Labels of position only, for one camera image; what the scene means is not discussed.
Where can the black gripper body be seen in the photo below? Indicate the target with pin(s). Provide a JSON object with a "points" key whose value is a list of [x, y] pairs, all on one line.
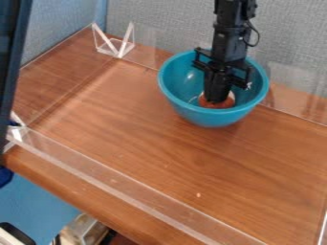
{"points": [[237, 69]]}

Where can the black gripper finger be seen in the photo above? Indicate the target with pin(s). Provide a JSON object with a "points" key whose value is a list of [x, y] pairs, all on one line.
{"points": [[223, 87], [208, 84]]}

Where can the brown and white toy mushroom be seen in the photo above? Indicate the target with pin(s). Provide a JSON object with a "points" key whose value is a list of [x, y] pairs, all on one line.
{"points": [[221, 105]]}

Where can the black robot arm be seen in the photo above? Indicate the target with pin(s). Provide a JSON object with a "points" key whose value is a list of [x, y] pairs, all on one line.
{"points": [[232, 32]]}

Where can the blue plastic bowl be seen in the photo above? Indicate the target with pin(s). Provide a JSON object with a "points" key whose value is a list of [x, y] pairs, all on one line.
{"points": [[180, 82]]}

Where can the clear acrylic back barrier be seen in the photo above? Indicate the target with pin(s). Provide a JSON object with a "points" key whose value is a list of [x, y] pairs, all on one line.
{"points": [[283, 98]]}

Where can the clear acrylic barrier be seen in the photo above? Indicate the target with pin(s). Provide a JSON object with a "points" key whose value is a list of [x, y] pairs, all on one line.
{"points": [[171, 211], [283, 98]]}

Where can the clear acrylic front barrier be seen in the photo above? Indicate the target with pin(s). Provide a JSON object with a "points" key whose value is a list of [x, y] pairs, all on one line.
{"points": [[171, 211]]}

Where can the dark blue blurred foreground object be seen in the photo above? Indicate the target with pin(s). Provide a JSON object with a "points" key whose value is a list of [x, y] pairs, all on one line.
{"points": [[14, 12]]}

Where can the beige box under table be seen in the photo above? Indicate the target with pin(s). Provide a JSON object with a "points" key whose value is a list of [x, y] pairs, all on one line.
{"points": [[83, 231]]}

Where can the blue cloth object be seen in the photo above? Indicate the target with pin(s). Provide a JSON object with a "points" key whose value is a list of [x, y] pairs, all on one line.
{"points": [[5, 176]]}

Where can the black and white object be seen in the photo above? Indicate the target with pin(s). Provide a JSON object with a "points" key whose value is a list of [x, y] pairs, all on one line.
{"points": [[12, 236]]}

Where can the clear acrylic corner bracket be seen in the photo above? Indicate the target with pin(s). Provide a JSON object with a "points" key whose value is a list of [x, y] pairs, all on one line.
{"points": [[109, 45]]}

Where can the clear acrylic left bracket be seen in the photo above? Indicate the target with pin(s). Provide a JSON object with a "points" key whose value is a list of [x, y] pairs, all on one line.
{"points": [[13, 136]]}

